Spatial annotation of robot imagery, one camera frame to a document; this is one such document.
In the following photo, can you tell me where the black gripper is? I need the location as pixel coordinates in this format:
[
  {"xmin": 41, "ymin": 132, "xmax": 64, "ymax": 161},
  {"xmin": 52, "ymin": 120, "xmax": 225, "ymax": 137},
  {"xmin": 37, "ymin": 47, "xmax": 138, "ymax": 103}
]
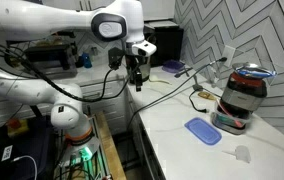
[{"xmin": 127, "ymin": 55, "xmax": 148, "ymax": 92}]

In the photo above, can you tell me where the white serving spoon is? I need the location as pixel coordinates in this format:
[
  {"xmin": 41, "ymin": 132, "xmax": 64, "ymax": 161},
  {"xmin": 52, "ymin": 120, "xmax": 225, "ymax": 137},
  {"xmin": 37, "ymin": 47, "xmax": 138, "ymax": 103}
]
[{"xmin": 148, "ymin": 76, "xmax": 173, "ymax": 85}]

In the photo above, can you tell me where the steel utensil pot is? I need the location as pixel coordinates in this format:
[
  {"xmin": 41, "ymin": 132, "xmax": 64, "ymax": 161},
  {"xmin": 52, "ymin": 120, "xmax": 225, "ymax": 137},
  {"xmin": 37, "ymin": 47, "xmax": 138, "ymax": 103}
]
[{"xmin": 141, "ymin": 61, "xmax": 152, "ymax": 83}]

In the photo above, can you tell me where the purple plastic lid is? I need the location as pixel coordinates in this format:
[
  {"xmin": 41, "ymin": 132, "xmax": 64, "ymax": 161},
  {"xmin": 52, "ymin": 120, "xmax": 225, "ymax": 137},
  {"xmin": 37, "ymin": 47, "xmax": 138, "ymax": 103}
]
[{"xmin": 161, "ymin": 59, "xmax": 186, "ymax": 74}]

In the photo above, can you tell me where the black kitchen utensil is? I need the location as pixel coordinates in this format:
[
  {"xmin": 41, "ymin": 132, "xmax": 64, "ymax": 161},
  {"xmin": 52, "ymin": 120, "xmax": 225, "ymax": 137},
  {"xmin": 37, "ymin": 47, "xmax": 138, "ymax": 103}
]
[{"xmin": 174, "ymin": 67, "xmax": 194, "ymax": 79}]

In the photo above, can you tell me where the black microwave oven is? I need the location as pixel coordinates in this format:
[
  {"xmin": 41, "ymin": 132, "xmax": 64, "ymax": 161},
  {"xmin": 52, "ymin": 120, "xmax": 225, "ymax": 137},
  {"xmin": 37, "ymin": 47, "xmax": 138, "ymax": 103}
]
[{"xmin": 143, "ymin": 20, "xmax": 185, "ymax": 67}]

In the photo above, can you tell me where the blue bottle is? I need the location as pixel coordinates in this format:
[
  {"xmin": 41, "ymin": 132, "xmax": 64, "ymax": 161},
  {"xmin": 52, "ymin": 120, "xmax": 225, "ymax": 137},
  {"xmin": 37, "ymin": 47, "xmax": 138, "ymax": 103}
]
[{"xmin": 81, "ymin": 52, "xmax": 93, "ymax": 70}]

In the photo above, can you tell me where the grey power adapter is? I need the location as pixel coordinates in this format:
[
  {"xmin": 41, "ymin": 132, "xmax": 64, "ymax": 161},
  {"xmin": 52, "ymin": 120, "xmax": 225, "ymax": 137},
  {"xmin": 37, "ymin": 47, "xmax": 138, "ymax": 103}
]
[{"xmin": 192, "ymin": 74, "xmax": 204, "ymax": 92}]

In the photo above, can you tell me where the wooden board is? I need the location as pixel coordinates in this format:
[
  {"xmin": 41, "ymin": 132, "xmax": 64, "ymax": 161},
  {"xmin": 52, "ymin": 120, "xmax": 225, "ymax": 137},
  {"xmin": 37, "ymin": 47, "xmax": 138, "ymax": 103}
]
[{"xmin": 94, "ymin": 111, "xmax": 127, "ymax": 180}]

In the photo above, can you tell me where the blue plastic lid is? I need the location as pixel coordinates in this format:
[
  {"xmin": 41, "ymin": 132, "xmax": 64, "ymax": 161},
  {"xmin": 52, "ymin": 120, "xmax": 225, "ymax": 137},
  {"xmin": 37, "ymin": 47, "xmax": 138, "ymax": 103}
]
[{"xmin": 183, "ymin": 116, "xmax": 223, "ymax": 146}]

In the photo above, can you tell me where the black coffee machine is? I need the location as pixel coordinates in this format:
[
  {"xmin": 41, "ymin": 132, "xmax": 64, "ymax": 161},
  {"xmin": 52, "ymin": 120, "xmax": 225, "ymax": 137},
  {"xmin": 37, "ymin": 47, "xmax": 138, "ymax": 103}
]
[{"xmin": 24, "ymin": 42, "xmax": 80, "ymax": 80}]

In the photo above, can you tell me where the clear plastic container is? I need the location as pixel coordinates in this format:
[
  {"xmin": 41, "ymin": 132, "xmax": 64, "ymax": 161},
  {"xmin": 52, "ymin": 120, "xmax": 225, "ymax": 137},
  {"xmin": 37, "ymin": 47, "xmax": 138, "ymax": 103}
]
[{"xmin": 210, "ymin": 105, "xmax": 252, "ymax": 136}]

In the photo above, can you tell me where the shiny steel lid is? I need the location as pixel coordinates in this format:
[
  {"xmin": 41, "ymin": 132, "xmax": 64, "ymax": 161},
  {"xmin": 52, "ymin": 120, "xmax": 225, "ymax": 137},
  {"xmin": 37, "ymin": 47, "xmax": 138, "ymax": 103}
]
[{"xmin": 231, "ymin": 61, "xmax": 278, "ymax": 80}]

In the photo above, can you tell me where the small clear plastic scoop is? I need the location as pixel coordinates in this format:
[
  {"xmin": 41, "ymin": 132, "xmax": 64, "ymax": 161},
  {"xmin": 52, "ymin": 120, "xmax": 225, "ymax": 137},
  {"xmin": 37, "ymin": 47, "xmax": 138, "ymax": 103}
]
[{"xmin": 221, "ymin": 144, "xmax": 252, "ymax": 164}]

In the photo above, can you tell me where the small yellow box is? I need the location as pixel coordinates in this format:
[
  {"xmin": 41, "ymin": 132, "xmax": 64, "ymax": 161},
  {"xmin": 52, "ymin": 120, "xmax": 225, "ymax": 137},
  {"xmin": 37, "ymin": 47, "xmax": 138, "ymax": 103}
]
[{"xmin": 6, "ymin": 117, "xmax": 30, "ymax": 138}]

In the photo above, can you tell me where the black fabric bag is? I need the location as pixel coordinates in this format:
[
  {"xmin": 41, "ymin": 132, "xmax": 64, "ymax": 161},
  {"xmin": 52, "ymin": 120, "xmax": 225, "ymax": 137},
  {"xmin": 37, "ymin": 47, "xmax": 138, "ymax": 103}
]
[{"xmin": 0, "ymin": 114, "xmax": 55, "ymax": 180}]

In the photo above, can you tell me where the thin black counter cable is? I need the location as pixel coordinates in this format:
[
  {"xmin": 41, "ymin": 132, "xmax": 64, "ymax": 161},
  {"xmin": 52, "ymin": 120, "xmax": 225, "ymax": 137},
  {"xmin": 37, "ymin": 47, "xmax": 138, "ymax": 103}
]
[{"xmin": 127, "ymin": 57, "xmax": 228, "ymax": 134}]

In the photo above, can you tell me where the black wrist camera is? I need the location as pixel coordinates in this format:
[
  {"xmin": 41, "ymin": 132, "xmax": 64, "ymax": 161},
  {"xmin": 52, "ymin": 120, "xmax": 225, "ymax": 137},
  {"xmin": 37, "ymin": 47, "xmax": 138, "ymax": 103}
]
[{"xmin": 107, "ymin": 46, "xmax": 127, "ymax": 70}]

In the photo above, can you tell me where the black blender power cord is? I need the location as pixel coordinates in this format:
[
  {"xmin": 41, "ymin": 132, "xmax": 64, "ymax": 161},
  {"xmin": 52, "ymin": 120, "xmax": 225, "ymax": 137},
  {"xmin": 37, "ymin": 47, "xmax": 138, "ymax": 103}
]
[{"xmin": 188, "ymin": 88, "xmax": 218, "ymax": 113}]

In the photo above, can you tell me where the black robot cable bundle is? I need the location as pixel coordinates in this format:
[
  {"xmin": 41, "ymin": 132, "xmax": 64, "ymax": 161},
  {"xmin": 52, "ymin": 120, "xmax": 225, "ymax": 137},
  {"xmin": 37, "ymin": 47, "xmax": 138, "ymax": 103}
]
[{"xmin": 0, "ymin": 40, "xmax": 140, "ymax": 103}]

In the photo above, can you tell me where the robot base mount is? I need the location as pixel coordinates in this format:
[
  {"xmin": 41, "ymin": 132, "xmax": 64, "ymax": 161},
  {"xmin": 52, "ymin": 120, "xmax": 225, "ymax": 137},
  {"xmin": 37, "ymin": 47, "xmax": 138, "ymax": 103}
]
[{"xmin": 56, "ymin": 136, "xmax": 112, "ymax": 180}]

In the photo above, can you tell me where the white wall outlet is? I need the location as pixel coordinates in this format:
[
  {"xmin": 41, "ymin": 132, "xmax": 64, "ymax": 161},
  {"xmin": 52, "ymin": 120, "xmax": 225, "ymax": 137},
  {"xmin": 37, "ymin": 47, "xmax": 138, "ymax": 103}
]
[{"xmin": 222, "ymin": 44, "xmax": 237, "ymax": 68}]

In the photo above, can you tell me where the white charging cable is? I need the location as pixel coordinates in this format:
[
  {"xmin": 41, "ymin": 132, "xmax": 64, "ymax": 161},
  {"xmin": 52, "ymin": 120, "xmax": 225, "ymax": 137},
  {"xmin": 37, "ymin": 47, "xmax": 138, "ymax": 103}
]
[{"xmin": 13, "ymin": 154, "xmax": 39, "ymax": 180}]

